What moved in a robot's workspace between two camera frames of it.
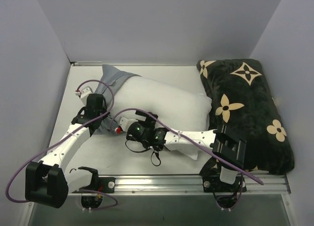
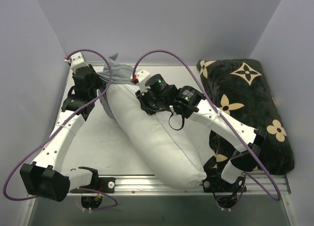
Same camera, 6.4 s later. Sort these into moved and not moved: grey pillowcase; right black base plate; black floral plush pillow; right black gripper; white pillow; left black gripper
Moved: right black gripper; grey pillowcase; white pillow; left black gripper
Not moved: black floral plush pillow; right black base plate
